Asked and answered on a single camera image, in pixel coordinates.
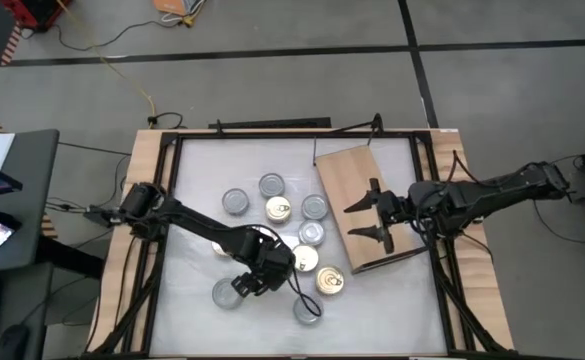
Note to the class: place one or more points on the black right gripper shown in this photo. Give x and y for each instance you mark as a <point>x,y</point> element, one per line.
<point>397,210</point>

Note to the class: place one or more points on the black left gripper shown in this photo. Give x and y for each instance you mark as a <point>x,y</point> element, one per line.
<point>274,262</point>

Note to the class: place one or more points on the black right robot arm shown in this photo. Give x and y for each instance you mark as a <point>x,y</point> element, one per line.
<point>497,192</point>

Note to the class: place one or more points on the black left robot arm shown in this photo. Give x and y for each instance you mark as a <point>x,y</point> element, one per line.
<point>197,225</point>

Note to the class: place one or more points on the white glossy table sheet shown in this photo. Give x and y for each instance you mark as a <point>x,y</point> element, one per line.
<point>222,325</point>

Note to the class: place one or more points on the black flat bar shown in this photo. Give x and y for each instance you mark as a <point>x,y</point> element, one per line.
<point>272,123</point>

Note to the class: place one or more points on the black adapter box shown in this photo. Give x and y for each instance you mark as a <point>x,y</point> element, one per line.
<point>99,216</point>

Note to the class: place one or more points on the black desk foot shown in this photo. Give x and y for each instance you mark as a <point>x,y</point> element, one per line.
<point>72,257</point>

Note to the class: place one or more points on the grey low desk surface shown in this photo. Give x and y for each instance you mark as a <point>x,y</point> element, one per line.
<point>27,300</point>

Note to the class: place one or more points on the dark grey desk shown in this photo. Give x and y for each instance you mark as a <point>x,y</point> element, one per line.
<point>37,165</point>

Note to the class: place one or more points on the black computer mouse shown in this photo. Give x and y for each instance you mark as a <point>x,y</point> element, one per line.
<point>11,345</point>

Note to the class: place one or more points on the orange box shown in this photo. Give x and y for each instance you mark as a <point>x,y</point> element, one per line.
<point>169,6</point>

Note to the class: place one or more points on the red and black case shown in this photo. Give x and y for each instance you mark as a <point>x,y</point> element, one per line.
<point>32,10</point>

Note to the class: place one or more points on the black metal table frame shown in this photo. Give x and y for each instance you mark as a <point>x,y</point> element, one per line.
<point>252,134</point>

